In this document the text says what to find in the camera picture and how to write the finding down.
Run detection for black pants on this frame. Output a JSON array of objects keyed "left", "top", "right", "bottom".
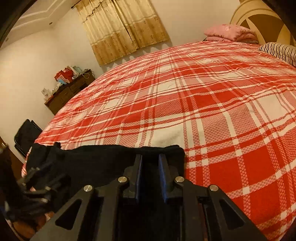
[{"left": 26, "top": 143, "right": 185, "bottom": 212}]

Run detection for red white plaid bedspread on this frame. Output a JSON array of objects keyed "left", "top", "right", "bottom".
[{"left": 21, "top": 41, "right": 296, "bottom": 240}]

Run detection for dark wooden dresser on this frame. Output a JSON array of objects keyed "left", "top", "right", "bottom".
[{"left": 45, "top": 69, "right": 95, "bottom": 115}]

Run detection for white card on dresser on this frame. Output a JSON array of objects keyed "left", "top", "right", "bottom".
[{"left": 42, "top": 88, "right": 52, "bottom": 99}]

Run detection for red gift bags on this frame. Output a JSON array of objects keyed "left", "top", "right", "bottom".
[{"left": 54, "top": 68, "right": 74, "bottom": 83}]

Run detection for beige patterned window curtain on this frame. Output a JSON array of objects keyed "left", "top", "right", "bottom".
[{"left": 74, "top": 0, "right": 169, "bottom": 66}]

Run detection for pink folded blanket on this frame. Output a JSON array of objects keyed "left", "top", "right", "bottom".
[{"left": 204, "top": 25, "right": 259, "bottom": 44}]

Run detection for striped pillow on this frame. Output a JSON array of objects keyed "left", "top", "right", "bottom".
[{"left": 259, "top": 42, "right": 296, "bottom": 67}]

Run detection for cream wooden headboard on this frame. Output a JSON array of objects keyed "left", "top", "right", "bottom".
[{"left": 230, "top": 0, "right": 295, "bottom": 46}]

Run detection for black bag by wall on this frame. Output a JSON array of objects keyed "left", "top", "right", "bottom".
[{"left": 14, "top": 119, "right": 43, "bottom": 158}]

